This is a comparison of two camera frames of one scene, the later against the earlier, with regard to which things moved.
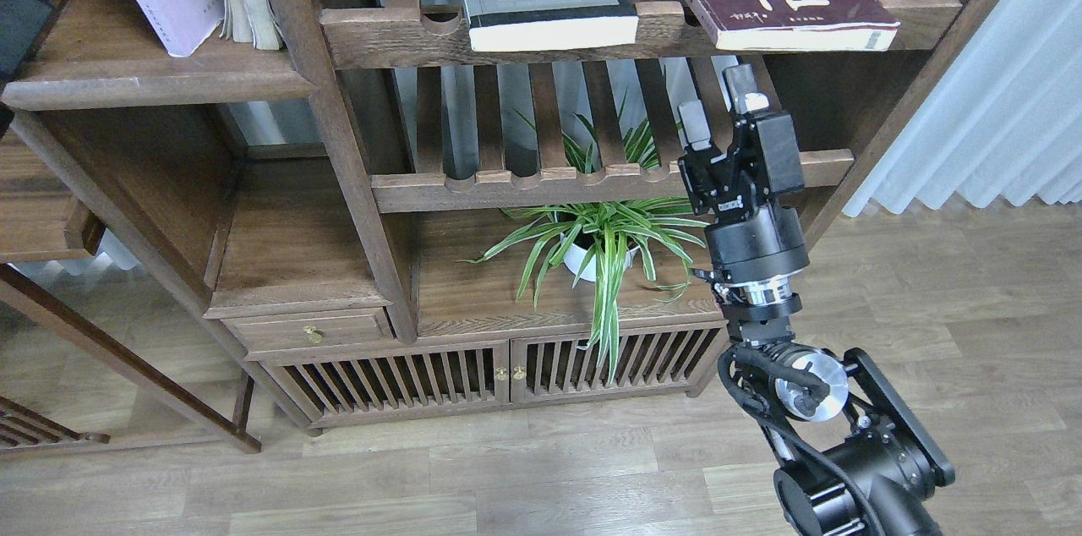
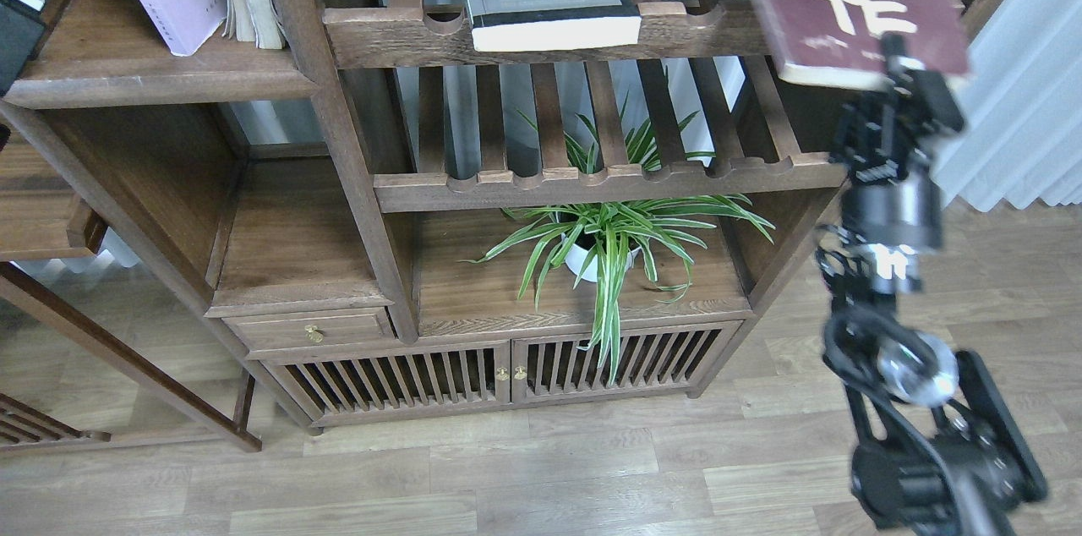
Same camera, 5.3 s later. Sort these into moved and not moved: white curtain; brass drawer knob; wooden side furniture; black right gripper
Moved: black right gripper
Not moved: white curtain; wooden side furniture; brass drawer knob
